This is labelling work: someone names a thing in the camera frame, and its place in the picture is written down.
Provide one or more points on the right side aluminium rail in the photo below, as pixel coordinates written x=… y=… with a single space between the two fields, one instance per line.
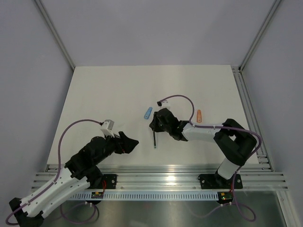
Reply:
x=250 y=114

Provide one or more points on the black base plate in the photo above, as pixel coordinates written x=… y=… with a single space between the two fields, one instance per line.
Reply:
x=215 y=181
x=109 y=181

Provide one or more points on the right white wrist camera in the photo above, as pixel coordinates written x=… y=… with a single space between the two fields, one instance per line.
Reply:
x=163 y=104

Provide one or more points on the left aluminium frame post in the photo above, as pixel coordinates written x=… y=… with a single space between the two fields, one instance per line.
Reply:
x=51 y=27

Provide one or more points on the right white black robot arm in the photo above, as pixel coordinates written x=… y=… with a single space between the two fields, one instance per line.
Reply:
x=233 y=140

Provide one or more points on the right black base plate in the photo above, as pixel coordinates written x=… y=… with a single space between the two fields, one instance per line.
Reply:
x=215 y=181

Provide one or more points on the orange highlighter pen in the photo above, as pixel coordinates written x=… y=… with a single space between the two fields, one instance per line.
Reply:
x=199 y=116

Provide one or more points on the blue highlighter pen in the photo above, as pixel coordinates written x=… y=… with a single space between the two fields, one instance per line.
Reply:
x=148 y=113

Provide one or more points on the black green-tipped pen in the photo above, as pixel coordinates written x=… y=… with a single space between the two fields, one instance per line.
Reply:
x=154 y=140

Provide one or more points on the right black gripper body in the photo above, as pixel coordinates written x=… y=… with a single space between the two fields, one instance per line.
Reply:
x=158 y=127

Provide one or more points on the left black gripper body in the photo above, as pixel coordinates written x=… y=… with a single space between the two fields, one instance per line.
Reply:
x=109 y=149

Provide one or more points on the white slotted cable duct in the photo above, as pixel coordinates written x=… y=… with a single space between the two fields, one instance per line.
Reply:
x=145 y=196

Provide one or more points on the right aluminium frame post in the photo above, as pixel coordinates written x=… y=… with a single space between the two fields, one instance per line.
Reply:
x=260 y=33

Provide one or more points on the aluminium frame post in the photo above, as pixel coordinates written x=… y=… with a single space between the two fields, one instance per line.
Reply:
x=260 y=33
x=51 y=27

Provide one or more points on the aluminium front rail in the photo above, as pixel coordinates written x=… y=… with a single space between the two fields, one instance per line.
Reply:
x=255 y=177

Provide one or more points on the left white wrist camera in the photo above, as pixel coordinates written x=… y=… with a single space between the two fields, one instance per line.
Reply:
x=106 y=128

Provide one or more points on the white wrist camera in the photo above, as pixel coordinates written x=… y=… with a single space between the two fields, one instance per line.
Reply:
x=163 y=104
x=106 y=128

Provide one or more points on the aluminium rail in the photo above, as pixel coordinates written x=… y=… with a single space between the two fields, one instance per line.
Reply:
x=255 y=177
x=250 y=114

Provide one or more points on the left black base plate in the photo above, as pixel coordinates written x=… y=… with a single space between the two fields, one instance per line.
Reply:
x=109 y=181

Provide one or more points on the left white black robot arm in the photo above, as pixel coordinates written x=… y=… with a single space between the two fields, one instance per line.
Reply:
x=79 y=173

